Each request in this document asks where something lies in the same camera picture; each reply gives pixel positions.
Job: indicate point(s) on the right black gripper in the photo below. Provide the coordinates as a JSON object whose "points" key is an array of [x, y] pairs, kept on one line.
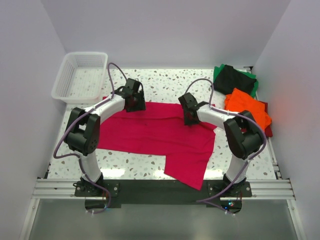
{"points": [[187, 122]]}

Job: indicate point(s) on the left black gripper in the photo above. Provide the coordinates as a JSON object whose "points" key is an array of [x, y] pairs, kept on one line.
{"points": [[141, 106]]}

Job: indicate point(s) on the crimson pink t shirt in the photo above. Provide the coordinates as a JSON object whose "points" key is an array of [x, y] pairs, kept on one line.
{"points": [[160, 130]]}

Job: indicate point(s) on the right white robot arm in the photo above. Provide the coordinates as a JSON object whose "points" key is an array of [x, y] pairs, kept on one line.
{"points": [[245, 138]]}

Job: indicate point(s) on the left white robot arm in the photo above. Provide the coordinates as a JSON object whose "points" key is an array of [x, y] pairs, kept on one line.
{"points": [[82, 134]]}

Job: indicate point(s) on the folded orange t shirt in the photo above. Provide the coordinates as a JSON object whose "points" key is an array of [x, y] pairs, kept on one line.
{"points": [[239, 101]]}

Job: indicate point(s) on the folded black t shirt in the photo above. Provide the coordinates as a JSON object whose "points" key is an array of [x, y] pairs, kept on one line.
{"points": [[233, 80]]}

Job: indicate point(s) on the folded green t shirt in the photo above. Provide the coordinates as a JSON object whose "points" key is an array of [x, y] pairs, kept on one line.
{"points": [[252, 83]]}

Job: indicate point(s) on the white plastic basket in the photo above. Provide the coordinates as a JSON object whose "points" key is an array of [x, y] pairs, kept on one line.
{"points": [[80, 77]]}

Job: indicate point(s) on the folded dark red t shirt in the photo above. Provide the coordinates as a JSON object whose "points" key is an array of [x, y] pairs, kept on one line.
{"points": [[264, 120]]}

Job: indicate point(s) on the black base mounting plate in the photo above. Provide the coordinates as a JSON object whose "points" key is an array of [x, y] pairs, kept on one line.
{"points": [[116, 193]]}

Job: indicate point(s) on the aluminium frame rail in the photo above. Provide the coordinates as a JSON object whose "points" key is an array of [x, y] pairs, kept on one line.
{"points": [[278, 189]]}

